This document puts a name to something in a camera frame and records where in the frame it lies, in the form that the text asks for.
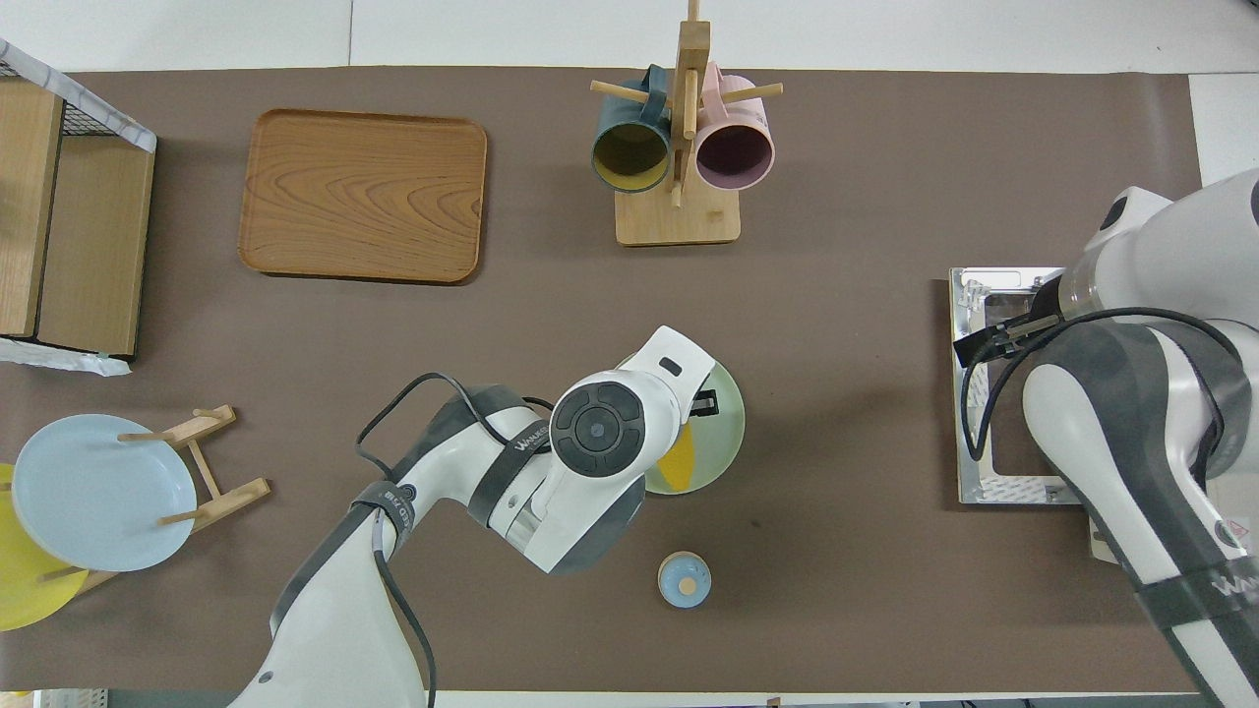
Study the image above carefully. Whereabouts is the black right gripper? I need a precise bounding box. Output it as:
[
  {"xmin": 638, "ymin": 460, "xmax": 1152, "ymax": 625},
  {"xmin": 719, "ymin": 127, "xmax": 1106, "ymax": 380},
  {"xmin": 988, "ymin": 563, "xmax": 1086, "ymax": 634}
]
[{"xmin": 952, "ymin": 275, "xmax": 1068, "ymax": 368}]

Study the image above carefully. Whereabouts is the pale green plate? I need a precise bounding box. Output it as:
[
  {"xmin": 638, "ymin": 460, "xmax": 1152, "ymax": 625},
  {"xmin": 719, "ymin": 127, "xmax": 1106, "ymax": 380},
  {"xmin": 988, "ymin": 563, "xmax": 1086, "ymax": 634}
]
[{"xmin": 629, "ymin": 359, "xmax": 746, "ymax": 496}]

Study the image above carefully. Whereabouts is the yellow corn cob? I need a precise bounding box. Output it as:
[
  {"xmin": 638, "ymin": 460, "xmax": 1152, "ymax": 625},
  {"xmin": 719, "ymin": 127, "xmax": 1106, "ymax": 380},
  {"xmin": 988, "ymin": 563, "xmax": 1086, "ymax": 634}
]
[{"xmin": 656, "ymin": 418, "xmax": 702, "ymax": 491}]

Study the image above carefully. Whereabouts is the toaster oven glass door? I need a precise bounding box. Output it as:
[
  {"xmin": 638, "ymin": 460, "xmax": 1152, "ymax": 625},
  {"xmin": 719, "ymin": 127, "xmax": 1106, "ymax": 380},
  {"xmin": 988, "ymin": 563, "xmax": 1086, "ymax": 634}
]
[{"xmin": 949, "ymin": 267, "xmax": 1093, "ymax": 504}]

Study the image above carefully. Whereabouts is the brown table mat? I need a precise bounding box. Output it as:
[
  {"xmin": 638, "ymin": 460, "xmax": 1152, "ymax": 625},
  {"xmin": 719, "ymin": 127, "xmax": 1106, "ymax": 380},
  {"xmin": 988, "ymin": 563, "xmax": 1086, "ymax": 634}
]
[{"xmin": 0, "ymin": 66, "xmax": 1226, "ymax": 694}]

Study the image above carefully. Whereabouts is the wooden mug tree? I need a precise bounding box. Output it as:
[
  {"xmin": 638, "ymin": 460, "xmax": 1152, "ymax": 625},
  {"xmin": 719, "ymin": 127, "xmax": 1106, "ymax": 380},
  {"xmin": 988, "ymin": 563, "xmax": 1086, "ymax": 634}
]
[{"xmin": 590, "ymin": 0, "xmax": 785, "ymax": 247}]

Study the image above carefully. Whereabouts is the pink mug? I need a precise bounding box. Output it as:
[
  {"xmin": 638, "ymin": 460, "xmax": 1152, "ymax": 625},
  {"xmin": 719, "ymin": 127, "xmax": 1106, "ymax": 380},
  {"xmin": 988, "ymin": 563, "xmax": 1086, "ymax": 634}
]
[{"xmin": 694, "ymin": 62, "xmax": 776, "ymax": 192}]

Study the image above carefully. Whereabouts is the dark teal mug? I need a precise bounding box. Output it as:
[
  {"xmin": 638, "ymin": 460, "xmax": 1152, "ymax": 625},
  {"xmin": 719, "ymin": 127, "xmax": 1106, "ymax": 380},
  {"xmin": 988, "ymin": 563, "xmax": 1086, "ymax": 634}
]
[{"xmin": 591, "ymin": 65, "xmax": 673, "ymax": 195}]

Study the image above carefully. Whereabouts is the brown wooden tray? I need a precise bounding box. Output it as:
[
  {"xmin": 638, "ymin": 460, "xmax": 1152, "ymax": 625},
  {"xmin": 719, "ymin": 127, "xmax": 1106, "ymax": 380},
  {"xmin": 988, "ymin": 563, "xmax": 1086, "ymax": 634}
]
[{"xmin": 238, "ymin": 108, "xmax": 488, "ymax": 285}]

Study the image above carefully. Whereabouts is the wooden plate rack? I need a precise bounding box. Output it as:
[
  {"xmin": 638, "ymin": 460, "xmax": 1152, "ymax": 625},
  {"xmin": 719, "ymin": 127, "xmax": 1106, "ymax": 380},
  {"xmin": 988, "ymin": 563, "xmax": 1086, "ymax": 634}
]
[{"xmin": 39, "ymin": 404, "xmax": 271, "ymax": 596}]

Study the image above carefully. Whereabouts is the light blue plate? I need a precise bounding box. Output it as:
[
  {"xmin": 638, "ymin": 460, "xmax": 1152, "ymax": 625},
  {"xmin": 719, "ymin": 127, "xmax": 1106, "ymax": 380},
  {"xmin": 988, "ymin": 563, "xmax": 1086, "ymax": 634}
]
[{"xmin": 12, "ymin": 414, "xmax": 198, "ymax": 573}]

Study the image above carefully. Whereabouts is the yellow plate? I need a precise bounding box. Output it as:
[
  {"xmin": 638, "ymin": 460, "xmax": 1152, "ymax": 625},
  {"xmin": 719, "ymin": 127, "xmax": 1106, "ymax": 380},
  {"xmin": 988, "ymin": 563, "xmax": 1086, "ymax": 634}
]
[{"xmin": 0, "ymin": 464, "xmax": 90, "ymax": 632}]

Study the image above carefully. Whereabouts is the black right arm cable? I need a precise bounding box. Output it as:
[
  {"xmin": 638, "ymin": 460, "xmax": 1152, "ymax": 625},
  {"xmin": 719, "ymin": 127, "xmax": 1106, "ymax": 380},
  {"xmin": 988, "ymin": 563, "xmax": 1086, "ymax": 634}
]
[{"xmin": 962, "ymin": 307, "xmax": 1242, "ymax": 463}]

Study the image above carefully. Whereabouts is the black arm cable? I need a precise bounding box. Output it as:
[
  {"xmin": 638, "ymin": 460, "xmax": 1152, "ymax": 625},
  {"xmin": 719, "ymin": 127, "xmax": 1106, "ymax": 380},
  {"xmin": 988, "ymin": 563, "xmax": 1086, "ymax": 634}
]
[
  {"xmin": 354, "ymin": 372, "xmax": 554, "ymax": 708},
  {"xmin": 962, "ymin": 307, "xmax": 1242, "ymax": 463}
]

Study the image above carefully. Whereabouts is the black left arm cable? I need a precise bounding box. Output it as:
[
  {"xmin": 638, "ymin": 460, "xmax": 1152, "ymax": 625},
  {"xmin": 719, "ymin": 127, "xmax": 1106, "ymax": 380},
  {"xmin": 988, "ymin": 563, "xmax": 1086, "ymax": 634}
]
[{"xmin": 354, "ymin": 372, "xmax": 554, "ymax": 708}]

